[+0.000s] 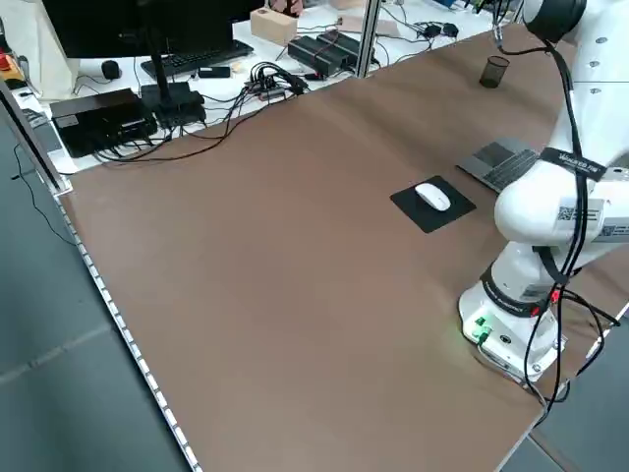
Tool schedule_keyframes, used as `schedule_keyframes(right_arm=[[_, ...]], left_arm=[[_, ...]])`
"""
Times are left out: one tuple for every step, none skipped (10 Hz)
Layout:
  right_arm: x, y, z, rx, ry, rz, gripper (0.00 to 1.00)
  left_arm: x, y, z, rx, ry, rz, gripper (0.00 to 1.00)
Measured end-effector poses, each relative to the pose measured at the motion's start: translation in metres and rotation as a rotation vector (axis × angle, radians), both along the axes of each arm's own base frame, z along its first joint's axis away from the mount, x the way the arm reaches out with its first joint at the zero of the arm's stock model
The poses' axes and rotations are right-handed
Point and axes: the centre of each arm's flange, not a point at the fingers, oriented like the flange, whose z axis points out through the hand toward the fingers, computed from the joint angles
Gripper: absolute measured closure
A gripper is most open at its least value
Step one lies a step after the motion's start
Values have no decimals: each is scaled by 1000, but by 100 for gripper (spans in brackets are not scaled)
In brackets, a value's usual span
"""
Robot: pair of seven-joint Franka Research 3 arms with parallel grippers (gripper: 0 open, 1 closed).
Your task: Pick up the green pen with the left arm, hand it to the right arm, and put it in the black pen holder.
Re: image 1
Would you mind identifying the black computer monitor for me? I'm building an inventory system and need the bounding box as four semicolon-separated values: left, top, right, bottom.
41;0;235;127

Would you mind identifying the black keyboard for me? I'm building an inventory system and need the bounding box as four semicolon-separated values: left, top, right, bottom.
141;38;256;78

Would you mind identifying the large black device box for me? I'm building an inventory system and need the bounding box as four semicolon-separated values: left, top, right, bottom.
50;88;159;159

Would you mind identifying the black mesh pen holder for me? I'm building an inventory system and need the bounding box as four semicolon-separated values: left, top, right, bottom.
479;55;510;89

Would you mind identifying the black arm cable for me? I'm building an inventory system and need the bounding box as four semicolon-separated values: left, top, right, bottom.
492;22;599;296

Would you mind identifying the red emergency stop button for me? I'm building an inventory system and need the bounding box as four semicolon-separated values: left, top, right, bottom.
0;48;24;83

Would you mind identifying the grey laptop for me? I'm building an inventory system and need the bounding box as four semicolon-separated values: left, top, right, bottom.
455;139;547;194

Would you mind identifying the aluminium frame rail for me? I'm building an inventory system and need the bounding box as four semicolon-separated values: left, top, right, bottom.
0;78;74;194

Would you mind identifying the black mouse mat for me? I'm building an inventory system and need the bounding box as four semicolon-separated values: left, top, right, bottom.
389;175;478;235

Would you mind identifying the black base cable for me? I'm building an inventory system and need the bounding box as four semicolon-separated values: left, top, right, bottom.
520;288;622;409

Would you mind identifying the aluminium frame post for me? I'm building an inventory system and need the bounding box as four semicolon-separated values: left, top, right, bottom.
356;0;382;80

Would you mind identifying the white computer mouse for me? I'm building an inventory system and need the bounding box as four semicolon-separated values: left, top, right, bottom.
414;183;451;211

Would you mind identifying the black usb hub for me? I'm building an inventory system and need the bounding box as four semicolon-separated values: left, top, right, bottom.
243;61;311;102

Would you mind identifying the black ribbed device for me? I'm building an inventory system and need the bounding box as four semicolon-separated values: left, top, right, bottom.
287;36;346;80
316;29;360;66

